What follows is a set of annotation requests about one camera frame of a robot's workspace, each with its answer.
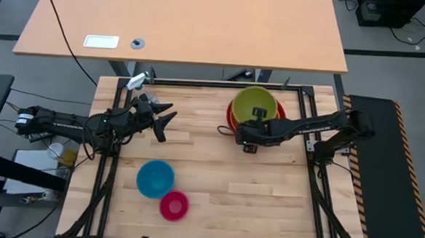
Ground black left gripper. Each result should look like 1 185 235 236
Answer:
130 93 180 145

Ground orange plastic bowl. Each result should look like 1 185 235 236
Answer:
228 102 282 132

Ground small crimson plastic bowl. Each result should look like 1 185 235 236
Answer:
158 189 191 223

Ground grey desk cable grommet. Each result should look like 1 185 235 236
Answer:
130 37 146 51

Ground white camera on frame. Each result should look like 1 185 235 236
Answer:
126 70 151 92

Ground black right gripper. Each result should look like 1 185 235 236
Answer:
234 106 273 155

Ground black hazard-striped floor mat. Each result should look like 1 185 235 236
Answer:
335 94 425 238

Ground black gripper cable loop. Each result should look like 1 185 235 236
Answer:
216 124 239 138

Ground white plastic cup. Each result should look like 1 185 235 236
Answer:
47 142 65 162

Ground light wooden office desk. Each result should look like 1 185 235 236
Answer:
12 0 352 75

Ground blue plastic bowl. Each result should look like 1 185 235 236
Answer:
135 158 177 201

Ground red plastic bowl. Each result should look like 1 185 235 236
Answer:
225 97 288 135

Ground yellow object beside cup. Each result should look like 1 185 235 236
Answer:
60 148 78 168

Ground black aluminium table frame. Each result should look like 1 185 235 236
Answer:
60 72 375 238

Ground long black cable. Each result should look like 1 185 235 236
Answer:
35 0 103 87

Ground black floor cables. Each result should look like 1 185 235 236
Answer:
333 0 425 47

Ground black equipment box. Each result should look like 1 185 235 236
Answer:
353 0 425 31

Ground white flat box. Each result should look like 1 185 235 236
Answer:
1 147 72 199

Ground green plastic bowl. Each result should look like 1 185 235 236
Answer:
231 84 279 127

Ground white rectangular desk plate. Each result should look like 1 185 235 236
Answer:
82 33 121 51

